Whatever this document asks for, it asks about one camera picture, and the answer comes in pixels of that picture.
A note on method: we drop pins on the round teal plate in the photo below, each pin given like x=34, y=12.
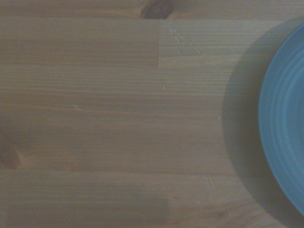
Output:
x=285, y=118

